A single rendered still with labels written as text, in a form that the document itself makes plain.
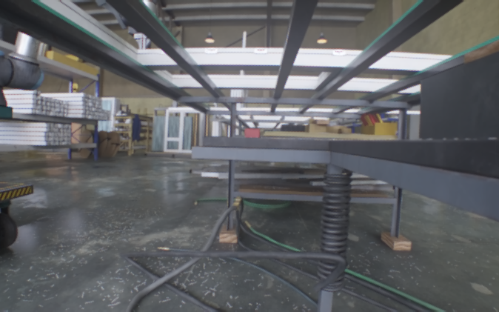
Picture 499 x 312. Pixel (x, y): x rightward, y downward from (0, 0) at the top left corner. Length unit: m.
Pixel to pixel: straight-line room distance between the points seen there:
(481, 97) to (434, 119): 0.09
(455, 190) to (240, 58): 0.87
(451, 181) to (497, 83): 0.14
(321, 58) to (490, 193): 0.86
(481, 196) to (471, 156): 0.03
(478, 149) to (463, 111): 0.15
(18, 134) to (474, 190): 5.50
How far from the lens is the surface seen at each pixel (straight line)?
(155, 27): 0.65
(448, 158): 0.30
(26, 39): 1.76
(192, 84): 1.48
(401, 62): 1.15
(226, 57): 1.03
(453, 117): 0.43
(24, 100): 5.19
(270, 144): 0.71
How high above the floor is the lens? 0.58
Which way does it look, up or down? 2 degrees down
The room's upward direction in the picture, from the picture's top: 2 degrees clockwise
